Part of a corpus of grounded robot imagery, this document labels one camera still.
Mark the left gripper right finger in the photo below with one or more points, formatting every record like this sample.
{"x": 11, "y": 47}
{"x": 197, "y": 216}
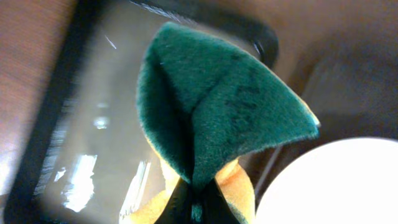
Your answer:
{"x": 215, "y": 206}

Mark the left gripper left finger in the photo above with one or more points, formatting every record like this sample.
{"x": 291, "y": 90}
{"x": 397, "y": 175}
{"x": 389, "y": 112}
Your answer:
{"x": 178, "y": 209}

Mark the green and yellow sponge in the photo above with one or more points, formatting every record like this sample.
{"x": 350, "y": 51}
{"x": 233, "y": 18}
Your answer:
{"x": 202, "y": 104}

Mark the pale pink plate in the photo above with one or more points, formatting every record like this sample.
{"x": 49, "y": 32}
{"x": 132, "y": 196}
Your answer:
{"x": 351, "y": 181}

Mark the small black water tray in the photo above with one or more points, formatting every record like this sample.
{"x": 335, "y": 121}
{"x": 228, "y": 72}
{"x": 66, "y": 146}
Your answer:
{"x": 87, "y": 159}

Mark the large brown serving tray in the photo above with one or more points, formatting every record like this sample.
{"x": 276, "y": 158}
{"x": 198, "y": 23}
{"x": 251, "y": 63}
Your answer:
{"x": 350, "y": 99}

